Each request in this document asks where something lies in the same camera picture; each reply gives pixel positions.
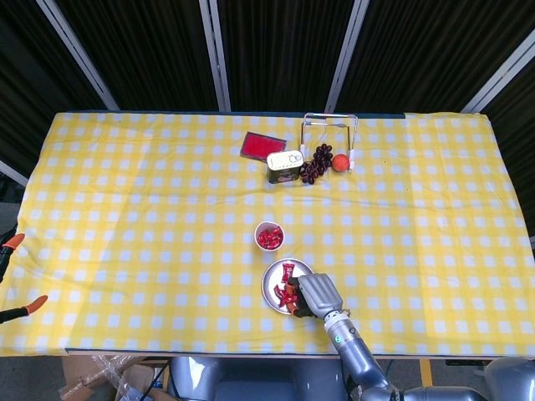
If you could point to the round metal plate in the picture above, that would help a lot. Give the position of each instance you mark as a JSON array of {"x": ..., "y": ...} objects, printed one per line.
[{"x": 271, "y": 280}]

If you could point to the orange red round fruit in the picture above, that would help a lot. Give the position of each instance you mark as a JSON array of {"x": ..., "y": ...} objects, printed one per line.
[{"x": 340, "y": 163}]

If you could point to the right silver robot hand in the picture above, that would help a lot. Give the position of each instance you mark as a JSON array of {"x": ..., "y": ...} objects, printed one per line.
[{"x": 319, "y": 294}]

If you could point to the red rectangular tray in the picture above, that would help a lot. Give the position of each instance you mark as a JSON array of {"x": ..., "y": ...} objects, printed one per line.
[{"x": 261, "y": 146}]

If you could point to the white paper cup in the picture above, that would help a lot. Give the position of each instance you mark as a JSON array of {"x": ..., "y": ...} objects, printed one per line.
[{"x": 269, "y": 249}]

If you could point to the black curtain panel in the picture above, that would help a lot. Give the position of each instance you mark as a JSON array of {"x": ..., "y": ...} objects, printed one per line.
[
  {"x": 418, "y": 50},
  {"x": 25, "y": 83},
  {"x": 284, "y": 50},
  {"x": 522, "y": 146},
  {"x": 146, "y": 50}
]

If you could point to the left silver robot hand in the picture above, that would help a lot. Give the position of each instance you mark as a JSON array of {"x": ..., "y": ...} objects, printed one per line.
[{"x": 12, "y": 244}]

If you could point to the grey robot torso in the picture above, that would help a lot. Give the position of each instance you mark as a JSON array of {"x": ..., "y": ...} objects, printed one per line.
[{"x": 259, "y": 380}]

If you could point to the dark purple grape bunch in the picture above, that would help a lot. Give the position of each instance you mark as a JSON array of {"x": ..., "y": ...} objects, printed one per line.
[{"x": 319, "y": 156}]

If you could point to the white partition post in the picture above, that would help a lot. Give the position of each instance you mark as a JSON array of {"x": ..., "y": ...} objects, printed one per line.
[
  {"x": 497, "y": 73},
  {"x": 347, "y": 54},
  {"x": 12, "y": 172},
  {"x": 79, "y": 54},
  {"x": 215, "y": 54}
]

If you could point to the yellow white checked tablecloth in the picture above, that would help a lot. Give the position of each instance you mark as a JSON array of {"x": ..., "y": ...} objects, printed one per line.
[{"x": 167, "y": 209}]

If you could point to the luncheon meat tin can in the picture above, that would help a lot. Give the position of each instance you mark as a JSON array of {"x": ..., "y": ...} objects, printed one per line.
[{"x": 284, "y": 165}]

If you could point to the brown cardboard box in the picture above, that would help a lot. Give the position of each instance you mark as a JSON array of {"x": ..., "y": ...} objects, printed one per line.
[{"x": 77, "y": 369}]

